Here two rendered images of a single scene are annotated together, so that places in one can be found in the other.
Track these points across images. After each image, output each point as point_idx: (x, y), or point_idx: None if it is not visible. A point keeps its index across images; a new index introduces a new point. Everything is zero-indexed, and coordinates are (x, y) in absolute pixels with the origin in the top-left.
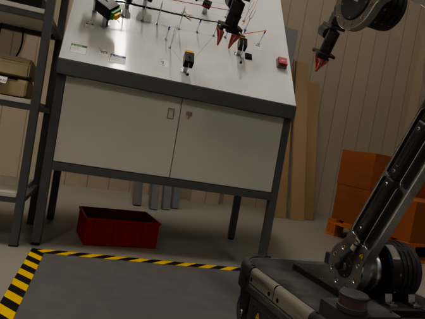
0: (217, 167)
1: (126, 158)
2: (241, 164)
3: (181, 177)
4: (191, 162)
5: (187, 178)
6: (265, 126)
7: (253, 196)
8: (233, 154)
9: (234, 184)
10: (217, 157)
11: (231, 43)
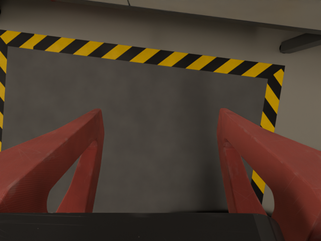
0: (229, 8)
1: None
2: (289, 10)
3: (152, 7)
4: (168, 0)
5: (165, 9)
6: None
7: (298, 31)
8: (274, 1)
9: (262, 21)
10: (229, 1)
11: (224, 185)
